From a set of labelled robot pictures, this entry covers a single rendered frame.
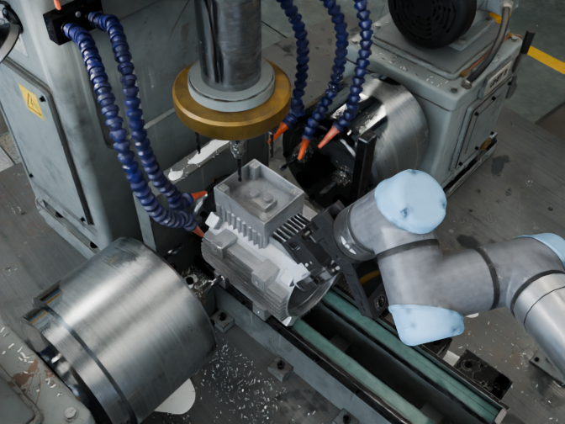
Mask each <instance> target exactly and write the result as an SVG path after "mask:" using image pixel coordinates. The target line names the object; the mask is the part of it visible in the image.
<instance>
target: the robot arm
mask: <svg viewBox="0 0 565 424"><path fill-rule="evenodd" d="M445 215H446V195H445V194H444V191H443V189H442V187H441V185H440V184H439V183H438V182H437V181H436V180H435V179H434V178H433V177H432V176H431V175H429V174H427V173H426V172H422V171H419V170H412V169H408V170H405V171H402V172H400V173H398V174H396V175H395V176H393V177H391V178H388V179H385V180H383V181H382V182H380V184H379V185H378V186H377V187H375V189H373V190H372V191H370V192H369V193H367V194H365V195H364V196H363V197H361V198H360V199H358V200H357V201H356V202H354V203H353V204H351V205H349V206H348V207H345V206H344V204H343V203H342V202H341V201H340V200H337V201H336V202H335V203H333V204H332V205H331V206H330V207H327V208H325V209H324V210H322V211H321V212H320V213H318V214H317V215H316V216H315V217H313V218H312V219H311V221H310V222H309V223H308V224H307V225H306V226H305V227H304V228H303V229H301V230H300V231H299V232H298V233H297V234H295V235H294V236H292V237H291V238H289V239H288V240H287V241H285V242H284V243H283V244H282V246H283V247H284V248H285V250H286V251H287V252H288V254H289V255H290V256H291V258H292V259H293V260H294V261H293V260H292V259H291V258H289V257H287V256H282V261H283V263H284V264H285V266H286V268H287V269H288V271H289V272H290V273H291V275H292V276H293V282H294V284H295V285H296V286H297V287H298V288H299V289H302V291H307V290H309V289H312V288H313V287H314V286H317V285H318V284H320V285H321V284H324V283H325V282H327V281H329V280H330V279H332V278H333V277H334V276H335V275H336V274H337V273H344V275H345V278H346V281H347V283H348V285H349V287H350V290H351V292H352V295H353V297H354V299H355V301H356V304H357V306H358V309H359V311H360V312H361V315H362V316H366V317H369V318H373V319H377V318H378V317H379V316H380V314H381V313H382V312H383V311H384V309H385V308H386V307H387V306H388V304H389V307H388V309H389V311H390V312H391V313H392V315H393V319H394V322H395V325H396V327H397V331H398V334H399V338H400V340H401V341H402V342H403V343H404V344H406V345H408V346H415V345H419V344H422V343H426V342H433V341H436V340H440V339H443V338H447V337H453V336H456V335H460V334H462V333H463V331H464V324H463V320H464V317H463V316H467V315H473V314H477V313H480V312H484V311H487V310H494V309H498V308H502V307H507V308H508V309H509V311H510V312H511V313H512V315H513V316H514V317H515V319H516V320H517V321H518V322H519V323H520V325H521V326H522V327H523V328H524V330H525V331H526V332H527V334H528V335H529V336H530V338H531V339H532V340H533V342H534V343H535V344H536V345H537V346H538V347H539V348H540V350H541V351H542V352H543V354H544V355H545V356H546V358H547V359H548V360H549V362H550V363H551V364H552V366H553V367H554V368H555V369H556V371H558V372H559V374H560V375H561V376H562V378H563V379H564V380H565V241H564V240H563V239H562V238H561V237H560V236H557V235H555V234H552V233H543V234H538V235H533V236H530V235H524V236H517V237H515V238H514V239H512V240H507V241H501V242H497V243H493V244H489V245H485V246H478V247H474V248H469V249H465V250H461V251H457V252H450V253H446V254H442V251H441V247H440V243H439V241H438V238H437V235H436V231H435V228H436V227H437V226H438V225H439V224H440V223H441V222H442V221H443V219H444V217H445ZM297 249H298V250H297ZM375 257H376V258H377V261H378V265H377V263H376V261H375ZM378 267H379V269H378ZM379 270H380V271H379Z"/></svg>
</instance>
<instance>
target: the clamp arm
mask: <svg viewBox="0 0 565 424"><path fill-rule="evenodd" d="M377 137H378V134H376V133H375V132H373V131H371V130H366V131H365V132H364V133H363V134H361V135H360V136H359V137H358V139H357V141H356V142H355V147H356V155H355V161H354V167H353V174H352V180H351V191H350V197H349V203H348V205H347V206H346V207H348V206H349V205H351V204H353V203H354V202H356V201H357V200H358V199H360V198H361V197H363V196H364V195H365V194H367V190H368V186H369V181H370V176H371V170H372V162H373V157H374V152H375V147H376V142H377Z"/></svg>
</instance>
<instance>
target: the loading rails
mask: <svg viewBox="0 0 565 424"><path fill-rule="evenodd" d="M194 263H195V267H196V268H198V269H199V270H201V272H202V270H203V273H204V274H206V275H208V277H209V278H211V279H212V280H213V281H214V270H215V268H213V267H212V266H211V265H210V264H209V263H208V262H206V261H205V259H203V254H202V255H201V256H199V255H198V254H197V255H196V256H195V257H194ZM214 300H215V307H216V308H217V309H218V311H217V312H216V313H215V314H214V315H212V316H211V317H210V319H212V320H213V321H214V323H215V326H216V327H217V328H218V329H220V330H221V331H222V332H223V333H225V332H226V331H227V330H229V329H230V328H231V327H232V326H233V325H234V324H236V325H237V326H239V327H240V328H241V329H243V330H244V331H245V332H246V333H248V334H249V335H250V336H251V337H253V338H254V339H255V340H256V341H258V342H259V343H260V344H261V345H262V346H263V347H264V348H265V349H267V350H268V351H269V352H271V353H272V354H273V355H274V356H275V357H276V358H275V359H274V360H273V361H272V362H271V363H270V364H269V365H268V371H269V372H270V373H271V374H273V375H274V376H275V377H276V378H277V379H279V380H280V381H281V382H284V380H285V379H286V378H287V377H288V376H289V375H290V374H291V373H292V372H295V373H296V374H297V375H298V376H300V377H301V378H302V379H303V380H305V381H306V382H307V383H308V384H310V385H311V386H312V387H313V388H315V389H316V390H317V391H318V392H320V393H321V394H322V395H323V396H324V397H325V398H326V399H327V400H329V401H330V402H331V403H332V404H334V405H335V406H336V407H338V408H339V409H340V410H341V411H340V412H339V413H338V414H337V415H336V417H335V418H334V419H333V421H332V424H500V422H502V420H503V419H504V417H505V416H506V414H507V413H508V411H509V410H510V407H509V406H508V405H506V404H505V403H504V402H503V401H501V400H499V399H498V398H497V397H495V396H494V395H492V394H491V393H489V392H488V391H487V390H486V389H484V388H483V387H481V386H480V385H479V384H477V383H475V382H474V381H473V380H471V379H470V378H468V376H466V375H465V374H463V373H462V372H460V371H459V370H457V369H456V368H454V367H453V366H451V365H450V364H449V363H448V362H446V361H445V360H443V359H442V358H440V357H439V356H437V355H436V354H435V353H433V352H432V351H431V350H430V349H428V348H427V347H425V346H424V345H422V344H419V345H415V346H408V345H406V344H404V343H403V342H402V341H401V340H400V338H399V334H398V331H397V327H396V325H394V324H393V323H392V322H390V321H388V320H387V319H386V318H384V317H383V316H381V315H380V316H379V317H378V318H377V319H373V318H369V317H366V316H362V315H361V312H360V311H359V309H358V306H357V304H356V301H355V299H354V297H353V295H352V294H351V293H349V292H348V291H346V290H345V289H343V288H342V287H341V286H340V285H339V284H336V285H331V286H330V288H329V289H328V291H327V292H326V295H324V297H323V299H320V302H319V303H317V305H316V306H314V308H313V309H311V310H310V312H308V313H307V315H305V314H304V317H302V316H301V318H302V319H303V320H304V321H306V322H307V323H309V324H310V325H311V326H312V327H313V328H314V329H313V328H312V327H311V326H309V325H308V324H306V323H305V322H304V321H302V320H301V319H299V318H298V317H297V319H296V321H295V322H294V323H293V325H292V326H285V325H284V324H283V323H282V322H281V321H279V320H278V319H277V318H276V317H275V316H274V315H271V316H270V317H268V318H267V319H266V320H265V321H264V320H263V319H261V318H260V317H259V316H258V315H256V314H255V313H254V312H253V306H252V303H253V301H251V300H250V299H249V298H247V297H246V296H245V295H244V294H242V293H241V292H240V291H239V290H238V289H237V288H236V287H234V286H233V285H232V284H231V285H230V286H229V287H228V288H227V289H225V288H223V287H222V286H221V285H220V284H218V285H216V286H214ZM315 329H316V330H317V331H320V333H321V334H322V335H324V336H325V337H327V338H328V339H329V341H328V340H327V339H326V338H325V337H323V336H322V335H320V334H319V333H318V332H317V331H316V330H315ZM350 356H351V357H353V358H354V359H356V360H357V362H358V363H357V362H356V361H355V360H353V359H352V358H351V357H350ZM359 363H360V364H361V365H360V364H359ZM362 365H363V366H364V367H365V368H367V369H368V370H370V371H371V372H372V374H371V373H370V372H369V371H367V370H366V369H365V368H364V367H363V366H362ZM373 374H375V375H376V376H378V377H379V378H380V379H381V380H382V381H383V382H382V381H381V380H380V379H378V378H377V377H375V376H374V375H373ZM384 382H385V383H386V384H388V385H389V386H390V387H392V388H393V389H394V390H396V391H397V392H398V393H400V394H401V395H402V396H403V397H404V398H406V399H407V400H408V401H410V402H411V403H412V404H414V405H415V406H417V407H418V408H419V409H420V410H418V409H417V408H416V407H414V406H413V405H411V404H410V403H409V402H408V401H407V400H406V399H404V398H403V397H402V396H400V395H399V394H397V393H396V392H395V391H394V390H392V389H391V388H389V387H388V386H387V385H386V384H385V383H384Z"/></svg>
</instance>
